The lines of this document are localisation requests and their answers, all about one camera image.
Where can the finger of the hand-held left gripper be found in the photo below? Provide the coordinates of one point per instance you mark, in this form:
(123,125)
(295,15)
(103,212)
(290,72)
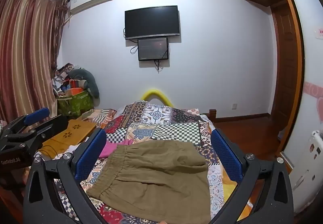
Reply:
(50,126)
(37,114)

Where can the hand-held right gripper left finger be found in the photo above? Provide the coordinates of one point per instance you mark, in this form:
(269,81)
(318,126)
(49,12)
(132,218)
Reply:
(88,155)

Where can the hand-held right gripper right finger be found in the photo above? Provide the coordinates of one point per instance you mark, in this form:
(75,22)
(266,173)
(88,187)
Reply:
(224,155)

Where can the yellow wooden lap desk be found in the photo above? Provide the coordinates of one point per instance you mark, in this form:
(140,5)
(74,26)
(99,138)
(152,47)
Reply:
(68,133)

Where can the pink cloth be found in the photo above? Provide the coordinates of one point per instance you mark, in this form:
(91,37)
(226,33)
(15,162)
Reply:
(108,149)

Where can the orange bed sheet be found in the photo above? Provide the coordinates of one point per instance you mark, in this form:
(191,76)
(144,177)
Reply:
(228,188)

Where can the green patterned bag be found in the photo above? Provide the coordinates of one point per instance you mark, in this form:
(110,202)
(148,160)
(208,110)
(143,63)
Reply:
(75,104)

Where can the pile of mixed clothes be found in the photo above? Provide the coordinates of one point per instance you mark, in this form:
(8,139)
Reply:
(63,80)

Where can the patchwork quilt bed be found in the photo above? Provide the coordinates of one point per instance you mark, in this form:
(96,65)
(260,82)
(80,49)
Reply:
(176,125)

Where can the striped brown curtain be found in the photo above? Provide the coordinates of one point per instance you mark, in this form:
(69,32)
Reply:
(25,49)

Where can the white plastic appliance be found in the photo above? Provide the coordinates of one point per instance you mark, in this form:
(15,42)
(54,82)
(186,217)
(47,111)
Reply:
(315,153)

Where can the yellow foam tube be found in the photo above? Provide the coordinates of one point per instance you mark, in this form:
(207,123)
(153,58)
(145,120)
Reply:
(157,93)

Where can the brown wooden door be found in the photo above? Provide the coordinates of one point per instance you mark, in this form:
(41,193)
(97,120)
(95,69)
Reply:
(284,75)

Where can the frosted sliding wardrobe door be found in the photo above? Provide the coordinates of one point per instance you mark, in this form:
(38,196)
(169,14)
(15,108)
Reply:
(310,62)

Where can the wooden bed post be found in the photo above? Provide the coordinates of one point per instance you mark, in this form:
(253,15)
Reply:
(212,114)

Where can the small black wall monitor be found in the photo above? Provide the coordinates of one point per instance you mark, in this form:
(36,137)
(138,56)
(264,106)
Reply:
(153,49)

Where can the black wall television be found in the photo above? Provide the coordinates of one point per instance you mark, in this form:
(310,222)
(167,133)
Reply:
(152,21)

